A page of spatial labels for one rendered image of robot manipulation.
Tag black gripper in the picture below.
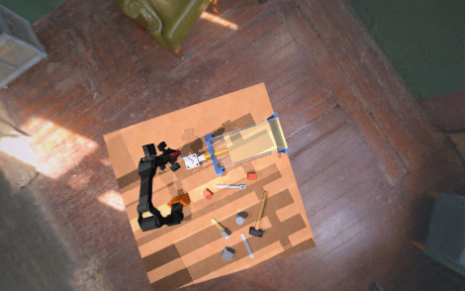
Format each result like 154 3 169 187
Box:
157 142 180 172

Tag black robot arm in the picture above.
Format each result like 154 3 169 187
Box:
137 144 183 232

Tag black-headed hammer with wooden handle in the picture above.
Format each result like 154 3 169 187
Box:
249 191 268 238

